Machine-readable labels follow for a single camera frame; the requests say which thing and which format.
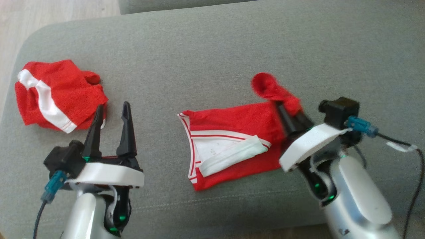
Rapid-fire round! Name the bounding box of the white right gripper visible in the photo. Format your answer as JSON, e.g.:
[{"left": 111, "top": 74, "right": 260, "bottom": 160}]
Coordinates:
[{"left": 274, "top": 101, "right": 352, "bottom": 173}]

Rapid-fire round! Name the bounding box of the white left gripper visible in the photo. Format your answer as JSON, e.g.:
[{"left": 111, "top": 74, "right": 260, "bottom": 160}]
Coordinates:
[{"left": 66, "top": 101, "right": 145, "bottom": 188}]

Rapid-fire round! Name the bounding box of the red white-trimmed printed shirt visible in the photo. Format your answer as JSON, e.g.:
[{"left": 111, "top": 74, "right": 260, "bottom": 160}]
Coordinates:
[{"left": 178, "top": 72, "right": 304, "bottom": 192}]

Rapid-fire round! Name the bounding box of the red garment with white stripe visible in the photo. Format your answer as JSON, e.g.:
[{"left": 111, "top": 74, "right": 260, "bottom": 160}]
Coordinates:
[{"left": 14, "top": 60, "right": 109, "bottom": 134}]

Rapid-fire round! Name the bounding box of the grey fabric sofa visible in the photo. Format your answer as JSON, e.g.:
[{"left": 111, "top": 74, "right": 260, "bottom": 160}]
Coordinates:
[{"left": 0, "top": 0, "right": 425, "bottom": 238}]

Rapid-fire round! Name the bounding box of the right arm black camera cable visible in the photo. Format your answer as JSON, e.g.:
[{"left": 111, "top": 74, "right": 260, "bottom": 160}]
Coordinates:
[{"left": 345, "top": 116, "right": 425, "bottom": 239}]

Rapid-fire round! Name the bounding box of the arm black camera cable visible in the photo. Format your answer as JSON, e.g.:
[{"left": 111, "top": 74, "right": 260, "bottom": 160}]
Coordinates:
[
  {"left": 345, "top": 116, "right": 425, "bottom": 239},
  {"left": 33, "top": 170, "right": 69, "bottom": 239}
]

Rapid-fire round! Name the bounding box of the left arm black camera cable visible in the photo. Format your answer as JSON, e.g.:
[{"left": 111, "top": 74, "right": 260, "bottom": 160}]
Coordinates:
[{"left": 33, "top": 170, "right": 69, "bottom": 239}]

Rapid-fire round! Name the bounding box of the white cable label tag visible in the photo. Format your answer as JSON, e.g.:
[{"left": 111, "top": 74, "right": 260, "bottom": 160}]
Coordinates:
[{"left": 386, "top": 141, "right": 418, "bottom": 153}]

